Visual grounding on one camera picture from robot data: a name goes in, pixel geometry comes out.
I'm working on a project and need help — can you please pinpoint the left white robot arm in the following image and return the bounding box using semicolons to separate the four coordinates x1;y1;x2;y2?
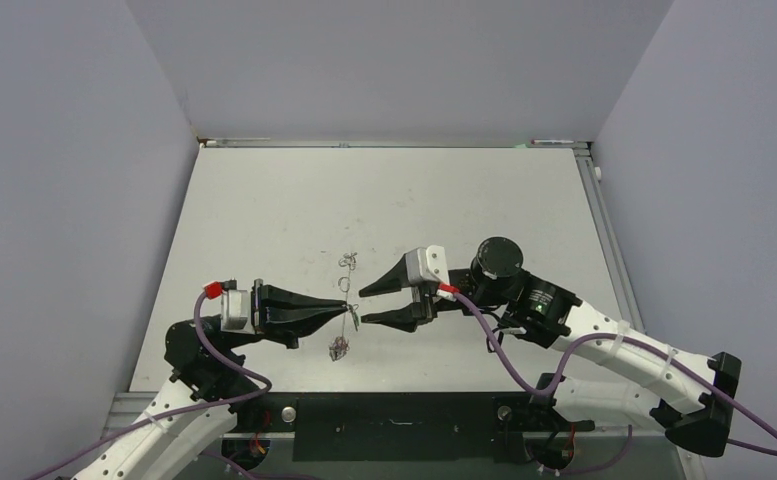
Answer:
73;280;349;479

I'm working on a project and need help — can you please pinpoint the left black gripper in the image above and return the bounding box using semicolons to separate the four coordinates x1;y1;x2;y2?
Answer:
224;276;348;349

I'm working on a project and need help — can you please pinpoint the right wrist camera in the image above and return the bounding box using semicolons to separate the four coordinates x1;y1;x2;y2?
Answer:
404;245;456;301

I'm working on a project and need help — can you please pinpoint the metal crescent keyring plate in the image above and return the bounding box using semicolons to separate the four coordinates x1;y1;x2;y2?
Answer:
328;251;360;362

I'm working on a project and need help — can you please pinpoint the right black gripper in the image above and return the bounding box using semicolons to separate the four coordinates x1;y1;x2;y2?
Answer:
359;255;508;326

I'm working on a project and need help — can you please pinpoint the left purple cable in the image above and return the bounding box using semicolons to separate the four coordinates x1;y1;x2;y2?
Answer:
26;291;330;480

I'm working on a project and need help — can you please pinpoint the aluminium rail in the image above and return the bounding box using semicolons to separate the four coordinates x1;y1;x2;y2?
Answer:
198;138;591;150
573;148;647;333
101;392;664;437

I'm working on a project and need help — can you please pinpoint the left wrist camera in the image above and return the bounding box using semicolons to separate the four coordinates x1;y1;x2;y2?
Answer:
203;279;255;334

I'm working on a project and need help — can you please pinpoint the right aluminium rail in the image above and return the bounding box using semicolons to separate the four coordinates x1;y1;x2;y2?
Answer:
573;148;647;333

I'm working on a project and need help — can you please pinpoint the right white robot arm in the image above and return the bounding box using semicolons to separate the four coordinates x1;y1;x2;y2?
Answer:
359;236;742;458

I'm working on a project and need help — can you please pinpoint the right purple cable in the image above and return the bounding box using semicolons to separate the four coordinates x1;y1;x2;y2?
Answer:
450;290;777;477

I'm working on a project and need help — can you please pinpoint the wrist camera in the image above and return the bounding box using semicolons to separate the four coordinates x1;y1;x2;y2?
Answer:
404;245;456;301
203;279;255;334

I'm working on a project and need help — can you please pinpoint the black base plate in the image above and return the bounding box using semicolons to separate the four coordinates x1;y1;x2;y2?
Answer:
221;392;595;466

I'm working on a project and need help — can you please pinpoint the front aluminium rail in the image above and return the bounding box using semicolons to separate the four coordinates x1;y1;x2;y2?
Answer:
101;392;664;437

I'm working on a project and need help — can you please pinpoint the purple cable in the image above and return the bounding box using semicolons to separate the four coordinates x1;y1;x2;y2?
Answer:
26;291;330;480
450;290;777;477

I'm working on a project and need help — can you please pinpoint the rear aluminium rail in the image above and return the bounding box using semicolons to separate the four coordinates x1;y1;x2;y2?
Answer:
198;138;591;150

